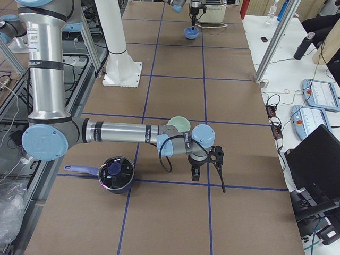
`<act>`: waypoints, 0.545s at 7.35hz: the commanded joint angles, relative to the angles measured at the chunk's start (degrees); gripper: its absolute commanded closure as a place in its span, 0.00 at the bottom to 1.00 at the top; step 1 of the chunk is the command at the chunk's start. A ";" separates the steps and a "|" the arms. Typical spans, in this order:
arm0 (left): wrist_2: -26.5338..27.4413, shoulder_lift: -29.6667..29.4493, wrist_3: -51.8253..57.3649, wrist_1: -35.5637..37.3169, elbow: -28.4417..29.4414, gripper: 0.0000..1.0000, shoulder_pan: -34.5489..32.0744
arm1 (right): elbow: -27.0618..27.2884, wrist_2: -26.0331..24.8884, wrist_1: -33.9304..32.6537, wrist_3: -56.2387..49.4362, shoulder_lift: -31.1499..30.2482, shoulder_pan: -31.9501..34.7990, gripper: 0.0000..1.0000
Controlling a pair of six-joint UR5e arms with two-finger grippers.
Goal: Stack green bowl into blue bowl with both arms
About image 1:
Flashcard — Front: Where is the beige appliance box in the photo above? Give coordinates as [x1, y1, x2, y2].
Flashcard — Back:
[197, 4, 227, 24]

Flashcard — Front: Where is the black water bottle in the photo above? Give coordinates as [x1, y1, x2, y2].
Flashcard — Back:
[293, 32, 315, 60]

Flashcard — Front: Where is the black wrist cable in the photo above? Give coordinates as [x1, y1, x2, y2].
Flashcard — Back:
[158, 134, 227, 193]

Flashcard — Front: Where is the teach pendant upper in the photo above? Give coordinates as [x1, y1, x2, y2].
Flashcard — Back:
[302, 79, 339, 112]

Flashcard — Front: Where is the blue bowl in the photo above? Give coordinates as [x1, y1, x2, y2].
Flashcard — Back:
[184, 27, 200, 40]

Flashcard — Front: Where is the green bowl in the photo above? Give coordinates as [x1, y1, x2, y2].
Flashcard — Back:
[167, 116, 191, 132]

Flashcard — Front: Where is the teach pendant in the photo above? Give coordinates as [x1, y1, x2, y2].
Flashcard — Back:
[302, 79, 339, 112]
[292, 105, 332, 140]

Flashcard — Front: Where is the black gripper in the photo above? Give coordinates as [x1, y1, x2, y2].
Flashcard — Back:
[189, 0, 207, 30]
[188, 155, 207, 182]

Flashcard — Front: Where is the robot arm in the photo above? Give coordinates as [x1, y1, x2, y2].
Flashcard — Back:
[18, 1, 218, 181]
[164, 0, 204, 30]

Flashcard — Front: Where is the black laptop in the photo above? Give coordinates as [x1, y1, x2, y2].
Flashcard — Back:
[284, 124, 339, 198]

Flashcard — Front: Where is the aluminium frame post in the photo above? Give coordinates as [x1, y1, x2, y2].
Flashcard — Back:
[253, 0, 301, 88]

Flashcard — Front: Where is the teach pendant lower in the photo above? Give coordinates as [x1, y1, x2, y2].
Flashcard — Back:
[292, 105, 332, 140]

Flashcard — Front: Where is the clear plastic bag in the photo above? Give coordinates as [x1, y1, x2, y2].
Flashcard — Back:
[1, 182, 26, 245]

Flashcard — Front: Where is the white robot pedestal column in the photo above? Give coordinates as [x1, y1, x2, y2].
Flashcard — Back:
[94, 0, 133, 80]

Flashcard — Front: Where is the beige power cable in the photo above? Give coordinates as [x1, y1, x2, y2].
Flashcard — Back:
[195, 22, 228, 29]

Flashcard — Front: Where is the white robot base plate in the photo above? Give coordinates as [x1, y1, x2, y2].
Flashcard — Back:
[102, 61, 143, 88]

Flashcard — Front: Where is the clear plastic bottle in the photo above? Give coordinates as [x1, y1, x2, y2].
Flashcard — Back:
[265, 1, 278, 24]

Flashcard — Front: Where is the purple saucepan with lid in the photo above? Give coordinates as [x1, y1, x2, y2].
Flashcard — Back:
[63, 156, 135, 194]

